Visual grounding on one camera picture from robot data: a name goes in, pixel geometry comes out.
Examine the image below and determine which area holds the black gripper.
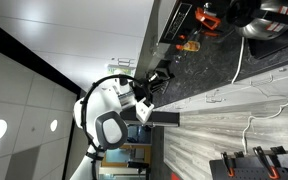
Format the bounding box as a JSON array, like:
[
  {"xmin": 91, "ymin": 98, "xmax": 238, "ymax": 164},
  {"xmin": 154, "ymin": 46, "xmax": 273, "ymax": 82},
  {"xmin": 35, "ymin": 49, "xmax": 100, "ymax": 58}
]
[{"xmin": 129, "ymin": 70, "xmax": 167, "ymax": 103}]

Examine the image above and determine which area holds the orange coffee machine lever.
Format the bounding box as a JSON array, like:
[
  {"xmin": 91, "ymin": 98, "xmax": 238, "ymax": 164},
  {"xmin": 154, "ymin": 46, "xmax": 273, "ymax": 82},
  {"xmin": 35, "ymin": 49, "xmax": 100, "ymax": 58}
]
[{"xmin": 194, "ymin": 7, "xmax": 222, "ymax": 32}]

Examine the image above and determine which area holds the steel coffee carafe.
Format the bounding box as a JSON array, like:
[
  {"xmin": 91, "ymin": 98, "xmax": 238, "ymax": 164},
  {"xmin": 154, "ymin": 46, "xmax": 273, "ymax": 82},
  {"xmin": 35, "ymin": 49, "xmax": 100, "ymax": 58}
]
[{"xmin": 226, "ymin": 0, "xmax": 288, "ymax": 42}]

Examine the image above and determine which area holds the black dish rack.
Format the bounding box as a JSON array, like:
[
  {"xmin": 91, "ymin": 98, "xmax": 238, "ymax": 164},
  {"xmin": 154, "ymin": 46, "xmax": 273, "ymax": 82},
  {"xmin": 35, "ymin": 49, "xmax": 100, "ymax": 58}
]
[{"xmin": 152, "ymin": 59, "xmax": 176, "ymax": 96}]

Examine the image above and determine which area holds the black rectangular bar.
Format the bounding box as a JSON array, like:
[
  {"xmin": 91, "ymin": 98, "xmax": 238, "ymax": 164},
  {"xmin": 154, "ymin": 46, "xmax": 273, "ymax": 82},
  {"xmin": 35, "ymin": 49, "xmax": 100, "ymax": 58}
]
[{"xmin": 119, "ymin": 111, "xmax": 181, "ymax": 128}]

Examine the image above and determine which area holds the small orange bottle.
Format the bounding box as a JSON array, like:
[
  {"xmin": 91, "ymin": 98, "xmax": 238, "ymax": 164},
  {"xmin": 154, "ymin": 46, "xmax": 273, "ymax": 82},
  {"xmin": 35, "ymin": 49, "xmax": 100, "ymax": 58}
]
[{"xmin": 175, "ymin": 40, "xmax": 202, "ymax": 53}]

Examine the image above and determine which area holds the black orange spring clamp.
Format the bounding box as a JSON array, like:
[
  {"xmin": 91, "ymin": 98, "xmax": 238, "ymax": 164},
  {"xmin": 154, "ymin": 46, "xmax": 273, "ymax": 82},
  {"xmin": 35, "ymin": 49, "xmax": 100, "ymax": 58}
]
[
  {"xmin": 220, "ymin": 151, "xmax": 237, "ymax": 178},
  {"xmin": 252, "ymin": 145, "xmax": 281, "ymax": 180}
]

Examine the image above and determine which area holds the black carafe warmer base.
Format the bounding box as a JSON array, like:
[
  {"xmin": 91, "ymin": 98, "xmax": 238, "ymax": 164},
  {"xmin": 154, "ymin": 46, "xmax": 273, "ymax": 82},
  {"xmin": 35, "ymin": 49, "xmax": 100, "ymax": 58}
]
[{"xmin": 246, "ymin": 24, "xmax": 288, "ymax": 60}]

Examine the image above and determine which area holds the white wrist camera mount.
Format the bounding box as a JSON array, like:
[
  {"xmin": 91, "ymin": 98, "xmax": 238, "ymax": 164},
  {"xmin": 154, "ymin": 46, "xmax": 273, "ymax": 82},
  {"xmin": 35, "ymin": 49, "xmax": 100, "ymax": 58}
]
[{"xmin": 135, "ymin": 97, "xmax": 155, "ymax": 125}]

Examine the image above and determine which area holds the green wall sign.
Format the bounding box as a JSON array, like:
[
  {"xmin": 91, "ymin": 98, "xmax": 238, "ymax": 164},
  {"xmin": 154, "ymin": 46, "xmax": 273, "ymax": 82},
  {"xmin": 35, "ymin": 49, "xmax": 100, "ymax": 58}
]
[{"xmin": 106, "ymin": 64, "xmax": 137, "ymax": 76}]

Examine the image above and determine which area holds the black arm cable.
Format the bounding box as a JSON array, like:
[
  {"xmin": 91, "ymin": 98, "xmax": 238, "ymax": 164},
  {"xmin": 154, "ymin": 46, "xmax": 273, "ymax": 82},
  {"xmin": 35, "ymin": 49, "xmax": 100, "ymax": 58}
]
[{"xmin": 79, "ymin": 73, "xmax": 152, "ymax": 180}]

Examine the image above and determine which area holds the wooden door frame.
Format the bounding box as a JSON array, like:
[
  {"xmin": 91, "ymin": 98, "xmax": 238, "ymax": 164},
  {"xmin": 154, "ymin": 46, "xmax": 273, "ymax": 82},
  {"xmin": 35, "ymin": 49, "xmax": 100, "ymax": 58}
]
[{"xmin": 100, "ymin": 142, "xmax": 153, "ymax": 169}]

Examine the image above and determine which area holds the white power cable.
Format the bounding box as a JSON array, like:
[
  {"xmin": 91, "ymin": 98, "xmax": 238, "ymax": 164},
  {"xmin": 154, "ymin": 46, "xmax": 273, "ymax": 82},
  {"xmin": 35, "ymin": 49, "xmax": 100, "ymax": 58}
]
[{"xmin": 231, "ymin": 35, "xmax": 288, "ymax": 156}]

